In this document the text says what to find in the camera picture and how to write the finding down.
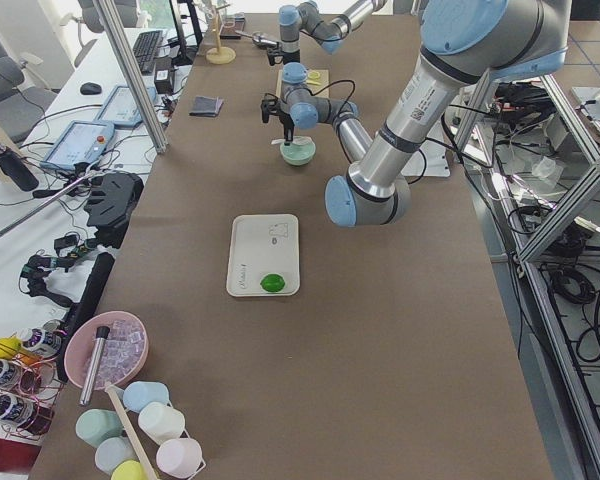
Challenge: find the green cup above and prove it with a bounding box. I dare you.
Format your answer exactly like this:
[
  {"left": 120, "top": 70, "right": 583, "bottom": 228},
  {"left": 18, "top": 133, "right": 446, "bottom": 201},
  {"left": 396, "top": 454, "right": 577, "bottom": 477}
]
[{"left": 75, "top": 409, "right": 123, "bottom": 448}]

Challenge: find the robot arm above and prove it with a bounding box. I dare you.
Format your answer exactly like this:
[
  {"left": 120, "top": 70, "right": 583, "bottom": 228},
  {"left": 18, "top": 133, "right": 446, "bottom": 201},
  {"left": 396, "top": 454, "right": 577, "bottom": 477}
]
[
  {"left": 267, "top": 0, "right": 386, "bottom": 66},
  {"left": 278, "top": 0, "right": 571, "bottom": 227}
]

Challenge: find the yellow cup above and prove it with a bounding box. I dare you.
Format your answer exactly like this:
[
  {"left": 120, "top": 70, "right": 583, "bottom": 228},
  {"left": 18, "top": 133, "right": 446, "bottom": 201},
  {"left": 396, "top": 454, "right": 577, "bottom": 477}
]
[{"left": 110, "top": 460, "right": 148, "bottom": 480}]

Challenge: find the pink cup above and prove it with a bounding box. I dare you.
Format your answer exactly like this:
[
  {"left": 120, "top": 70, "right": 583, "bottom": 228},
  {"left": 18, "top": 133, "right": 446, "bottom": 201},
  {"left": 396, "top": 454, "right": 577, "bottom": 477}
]
[{"left": 156, "top": 438, "right": 203, "bottom": 479}]

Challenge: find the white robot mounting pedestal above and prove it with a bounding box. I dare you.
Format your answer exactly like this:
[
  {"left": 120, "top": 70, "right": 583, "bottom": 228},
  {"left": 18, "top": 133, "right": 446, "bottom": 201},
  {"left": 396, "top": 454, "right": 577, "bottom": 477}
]
[{"left": 401, "top": 122, "right": 450, "bottom": 177}]

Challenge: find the white cup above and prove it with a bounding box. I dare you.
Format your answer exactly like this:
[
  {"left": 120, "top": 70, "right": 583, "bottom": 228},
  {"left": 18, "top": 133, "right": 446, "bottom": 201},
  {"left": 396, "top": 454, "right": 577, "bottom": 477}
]
[{"left": 138, "top": 402, "right": 185, "bottom": 445}]

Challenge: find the black water bottle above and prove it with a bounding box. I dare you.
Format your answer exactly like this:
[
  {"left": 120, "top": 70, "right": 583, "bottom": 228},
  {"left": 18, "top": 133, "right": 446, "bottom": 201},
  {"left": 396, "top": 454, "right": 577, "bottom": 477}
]
[{"left": 0, "top": 144, "right": 39, "bottom": 192}]

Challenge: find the wooden mug tree stand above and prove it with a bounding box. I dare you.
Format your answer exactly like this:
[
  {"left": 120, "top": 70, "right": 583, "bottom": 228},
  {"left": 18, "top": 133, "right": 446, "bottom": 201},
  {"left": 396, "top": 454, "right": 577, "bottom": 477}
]
[{"left": 195, "top": 0, "right": 236, "bottom": 65}]

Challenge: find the pink bowl with ice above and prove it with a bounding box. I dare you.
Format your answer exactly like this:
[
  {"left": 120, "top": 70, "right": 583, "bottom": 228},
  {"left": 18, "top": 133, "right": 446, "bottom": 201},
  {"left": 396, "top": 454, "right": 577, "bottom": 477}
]
[{"left": 63, "top": 311, "right": 149, "bottom": 390}]

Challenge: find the teach pendant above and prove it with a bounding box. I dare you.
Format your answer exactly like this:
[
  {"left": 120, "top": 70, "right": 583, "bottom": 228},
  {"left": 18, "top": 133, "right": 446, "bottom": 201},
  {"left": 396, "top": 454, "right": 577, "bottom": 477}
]
[
  {"left": 40, "top": 121, "right": 115, "bottom": 171},
  {"left": 92, "top": 85, "right": 143, "bottom": 129}
]

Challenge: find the blue cup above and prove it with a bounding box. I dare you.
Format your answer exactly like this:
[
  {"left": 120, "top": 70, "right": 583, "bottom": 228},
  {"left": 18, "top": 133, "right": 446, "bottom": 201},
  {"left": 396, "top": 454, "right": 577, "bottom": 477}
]
[{"left": 123, "top": 381, "right": 170, "bottom": 413}]

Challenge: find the white ceramic soup spoon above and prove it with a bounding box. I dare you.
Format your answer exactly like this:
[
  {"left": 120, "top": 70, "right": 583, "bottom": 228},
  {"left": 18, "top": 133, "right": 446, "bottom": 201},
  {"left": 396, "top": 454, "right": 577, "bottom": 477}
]
[{"left": 271, "top": 136, "right": 312, "bottom": 146}]

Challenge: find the black keyboard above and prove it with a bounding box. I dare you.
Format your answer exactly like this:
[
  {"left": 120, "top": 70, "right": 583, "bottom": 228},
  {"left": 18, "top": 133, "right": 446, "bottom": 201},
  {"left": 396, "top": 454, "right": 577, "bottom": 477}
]
[{"left": 132, "top": 30, "right": 163, "bottom": 75}]

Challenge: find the black computer mouse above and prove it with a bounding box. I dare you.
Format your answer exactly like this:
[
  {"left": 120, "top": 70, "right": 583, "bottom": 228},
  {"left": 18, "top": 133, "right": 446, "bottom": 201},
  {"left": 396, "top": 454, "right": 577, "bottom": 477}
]
[{"left": 80, "top": 82, "right": 102, "bottom": 96}]

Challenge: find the metal tube in bowl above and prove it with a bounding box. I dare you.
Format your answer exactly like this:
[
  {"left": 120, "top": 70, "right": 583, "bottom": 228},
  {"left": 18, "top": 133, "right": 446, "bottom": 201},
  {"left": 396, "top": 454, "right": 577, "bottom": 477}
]
[{"left": 78, "top": 326, "right": 110, "bottom": 407}]

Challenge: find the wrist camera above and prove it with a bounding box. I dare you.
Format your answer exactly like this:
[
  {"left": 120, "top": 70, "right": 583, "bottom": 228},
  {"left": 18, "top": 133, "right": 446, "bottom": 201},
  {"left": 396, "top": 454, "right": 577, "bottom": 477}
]
[
  {"left": 266, "top": 45, "right": 284, "bottom": 66},
  {"left": 260, "top": 93, "right": 280, "bottom": 124}
]

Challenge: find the grey folded cloth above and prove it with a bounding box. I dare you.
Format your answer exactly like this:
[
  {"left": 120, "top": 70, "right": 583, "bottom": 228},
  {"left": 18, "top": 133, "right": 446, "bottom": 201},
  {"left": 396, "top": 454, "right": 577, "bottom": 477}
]
[{"left": 189, "top": 96, "right": 224, "bottom": 118}]

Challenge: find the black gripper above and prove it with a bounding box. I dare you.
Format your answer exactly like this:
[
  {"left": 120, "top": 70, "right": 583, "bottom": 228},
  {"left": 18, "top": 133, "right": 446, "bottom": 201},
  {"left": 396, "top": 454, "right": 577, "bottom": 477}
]
[
  {"left": 278, "top": 108, "right": 295, "bottom": 146},
  {"left": 281, "top": 39, "right": 300, "bottom": 64}
]

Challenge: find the teach pendant near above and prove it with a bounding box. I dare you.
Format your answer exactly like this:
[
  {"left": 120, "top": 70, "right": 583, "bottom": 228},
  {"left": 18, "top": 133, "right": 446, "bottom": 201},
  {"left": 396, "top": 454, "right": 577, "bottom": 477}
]
[{"left": 40, "top": 121, "right": 115, "bottom": 171}]

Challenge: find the light green bowl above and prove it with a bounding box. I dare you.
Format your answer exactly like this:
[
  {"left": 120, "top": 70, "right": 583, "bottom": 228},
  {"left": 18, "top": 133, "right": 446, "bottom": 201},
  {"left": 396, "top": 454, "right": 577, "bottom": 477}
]
[{"left": 279, "top": 140, "right": 316, "bottom": 166}]

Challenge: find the aluminium frame post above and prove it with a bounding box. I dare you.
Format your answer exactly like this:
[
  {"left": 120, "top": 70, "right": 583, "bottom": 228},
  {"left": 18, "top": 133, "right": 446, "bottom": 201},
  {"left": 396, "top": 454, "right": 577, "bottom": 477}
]
[{"left": 93, "top": 0, "right": 168, "bottom": 154}]

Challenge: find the metal scoop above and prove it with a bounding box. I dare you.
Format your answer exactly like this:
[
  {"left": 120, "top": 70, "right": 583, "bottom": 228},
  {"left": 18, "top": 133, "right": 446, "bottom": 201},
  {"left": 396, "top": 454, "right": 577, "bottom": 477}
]
[{"left": 236, "top": 30, "right": 279, "bottom": 49}]

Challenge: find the teach pendant far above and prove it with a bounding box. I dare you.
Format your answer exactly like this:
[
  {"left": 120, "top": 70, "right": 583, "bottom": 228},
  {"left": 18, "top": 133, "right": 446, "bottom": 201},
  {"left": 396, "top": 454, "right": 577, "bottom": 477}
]
[{"left": 92, "top": 85, "right": 143, "bottom": 129}]

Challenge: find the beige rabbit serving tray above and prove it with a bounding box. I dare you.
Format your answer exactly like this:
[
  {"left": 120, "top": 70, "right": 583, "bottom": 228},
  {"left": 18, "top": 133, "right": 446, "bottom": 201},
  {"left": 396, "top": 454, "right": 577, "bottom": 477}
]
[{"left": 226, "top": 214, "right": 300, "bottom": 297}]

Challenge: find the green lime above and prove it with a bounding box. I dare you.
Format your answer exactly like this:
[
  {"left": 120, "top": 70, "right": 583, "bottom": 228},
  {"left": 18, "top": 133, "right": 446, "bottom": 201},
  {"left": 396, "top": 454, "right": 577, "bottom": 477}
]
[{"left": 260, "top": 273, "right": 286, "bottom": 293}]

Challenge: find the bamboo cutting board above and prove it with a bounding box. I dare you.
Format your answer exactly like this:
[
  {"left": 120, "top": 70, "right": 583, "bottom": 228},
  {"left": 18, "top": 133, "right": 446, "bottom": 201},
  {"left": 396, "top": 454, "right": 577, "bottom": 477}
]
[{"left": 276, "top": 69, "right": 331, "bottom": 101}]

